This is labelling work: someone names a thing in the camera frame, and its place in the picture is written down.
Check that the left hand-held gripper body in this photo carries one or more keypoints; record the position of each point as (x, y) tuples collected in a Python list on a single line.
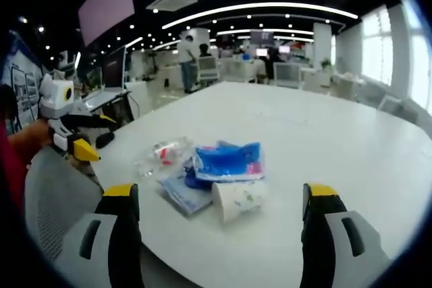
[(57, 99)]

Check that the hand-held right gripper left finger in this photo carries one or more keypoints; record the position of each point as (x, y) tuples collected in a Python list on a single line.
[(101, 247)]

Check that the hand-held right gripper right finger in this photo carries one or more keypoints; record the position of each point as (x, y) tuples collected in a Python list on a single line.
[(334, 251)]

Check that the clear plastic bag item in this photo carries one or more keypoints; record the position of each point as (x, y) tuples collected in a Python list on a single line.
[(162, 156)]

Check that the pale blue packet item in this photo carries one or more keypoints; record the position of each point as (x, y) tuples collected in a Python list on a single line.
[(184, 197)]

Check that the white paper cup item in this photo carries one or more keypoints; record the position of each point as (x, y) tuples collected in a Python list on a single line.
[(239, 198)]

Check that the blue plastic packet item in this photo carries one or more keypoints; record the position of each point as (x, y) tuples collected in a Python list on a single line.
[(229, 161)]

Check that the person's left hand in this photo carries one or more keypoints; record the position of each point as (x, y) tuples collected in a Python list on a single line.
[(32, 136)]

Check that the black cylindrical object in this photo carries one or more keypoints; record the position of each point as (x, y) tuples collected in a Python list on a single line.
[(105, 139)]

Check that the side desk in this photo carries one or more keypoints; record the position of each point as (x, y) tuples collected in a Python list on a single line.
[(108, 97)]

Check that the grey mesh chair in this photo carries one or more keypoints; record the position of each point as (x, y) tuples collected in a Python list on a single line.
[(57, 200)]

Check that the dark monitor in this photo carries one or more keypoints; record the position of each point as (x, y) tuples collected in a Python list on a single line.
[(114, 67)]

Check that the white table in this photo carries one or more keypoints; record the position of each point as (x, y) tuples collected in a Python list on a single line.
[(303, 153)]

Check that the large hanging screen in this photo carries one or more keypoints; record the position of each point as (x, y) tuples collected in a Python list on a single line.
[(108, 4)]

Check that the white office chair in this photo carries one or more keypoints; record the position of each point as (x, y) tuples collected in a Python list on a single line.
[(208, 69), (287, 73)]

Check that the ceiling air vent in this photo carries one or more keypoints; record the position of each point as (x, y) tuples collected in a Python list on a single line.
[(172, 2)]

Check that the potted plant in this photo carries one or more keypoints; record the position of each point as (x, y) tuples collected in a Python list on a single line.
[(326, 63)]

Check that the long ceiling light strip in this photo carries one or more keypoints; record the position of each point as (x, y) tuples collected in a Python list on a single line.
[(260, 9)]

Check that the wall poster board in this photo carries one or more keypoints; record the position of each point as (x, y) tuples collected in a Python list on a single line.
[(23, 82)]

